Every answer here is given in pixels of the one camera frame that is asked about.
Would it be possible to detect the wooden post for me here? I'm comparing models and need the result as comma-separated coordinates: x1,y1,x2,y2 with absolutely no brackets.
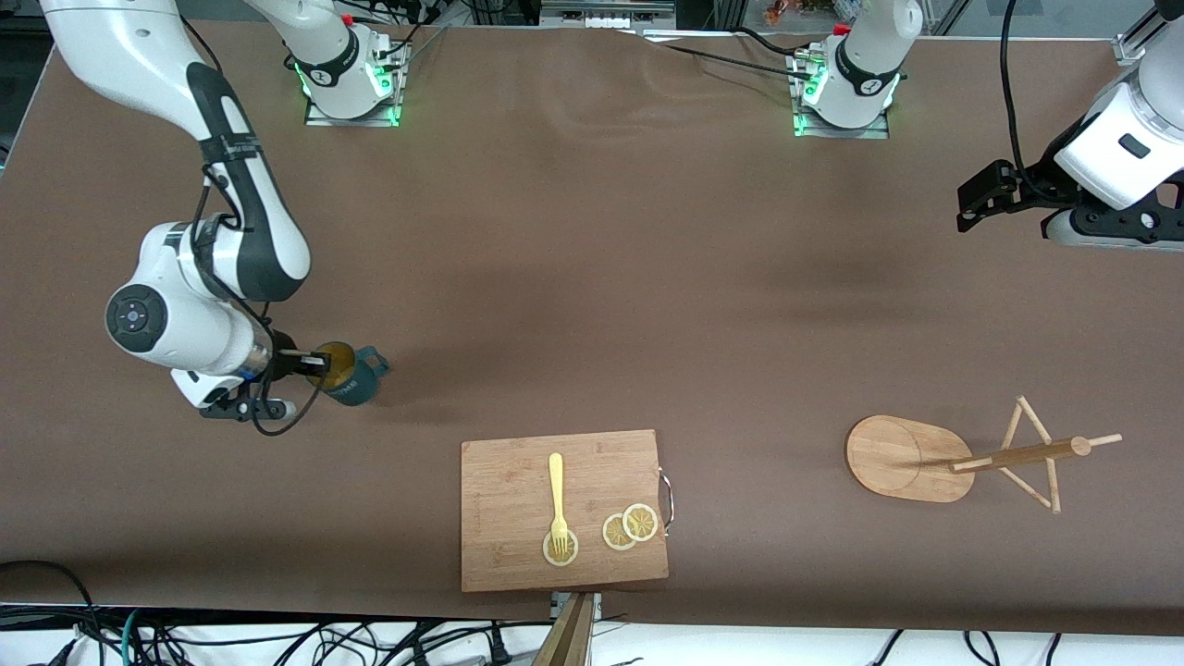
532,592,595,666

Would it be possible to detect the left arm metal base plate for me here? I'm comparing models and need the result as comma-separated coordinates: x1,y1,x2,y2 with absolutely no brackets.
791,51,891,140

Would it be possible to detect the black looped floor cable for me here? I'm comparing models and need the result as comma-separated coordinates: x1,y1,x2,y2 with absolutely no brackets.
0,559,103,666

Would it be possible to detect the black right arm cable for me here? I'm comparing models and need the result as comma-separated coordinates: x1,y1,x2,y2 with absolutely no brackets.
185,18,322,438

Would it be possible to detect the wooden mug rack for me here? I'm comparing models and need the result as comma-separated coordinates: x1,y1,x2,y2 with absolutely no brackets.
845,396,1123,515

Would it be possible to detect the black cable on table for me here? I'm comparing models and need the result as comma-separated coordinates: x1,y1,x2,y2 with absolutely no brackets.
735,26,815,58
638,35,815,80

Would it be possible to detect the bamboo cutting board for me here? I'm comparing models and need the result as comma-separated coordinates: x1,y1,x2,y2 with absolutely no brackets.
461,429,670,593

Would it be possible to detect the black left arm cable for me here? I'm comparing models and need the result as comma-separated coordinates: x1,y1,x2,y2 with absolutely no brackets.
999,0,1079,200

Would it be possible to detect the teal ribbed mug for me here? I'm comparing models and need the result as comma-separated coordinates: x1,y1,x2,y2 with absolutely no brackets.
308,342,389,408

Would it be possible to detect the grey metal device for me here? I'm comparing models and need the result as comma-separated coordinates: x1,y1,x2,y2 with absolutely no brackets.
541,0,676,29

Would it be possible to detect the yellow plastic fork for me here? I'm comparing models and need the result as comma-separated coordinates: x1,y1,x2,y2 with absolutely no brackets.
549,452,571,559

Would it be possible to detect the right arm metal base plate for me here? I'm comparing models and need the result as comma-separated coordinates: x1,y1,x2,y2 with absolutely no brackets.
305,42,405,128

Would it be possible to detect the small metal bracket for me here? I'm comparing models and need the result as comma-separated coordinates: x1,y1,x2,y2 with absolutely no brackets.
550,592,603,623

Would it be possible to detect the aluminium frame corner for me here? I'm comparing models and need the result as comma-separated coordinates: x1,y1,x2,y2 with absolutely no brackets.
1115,0,1157,66

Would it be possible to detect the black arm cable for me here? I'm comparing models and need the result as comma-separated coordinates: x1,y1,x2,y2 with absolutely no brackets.
999,0,1079,200
185,18,322,438

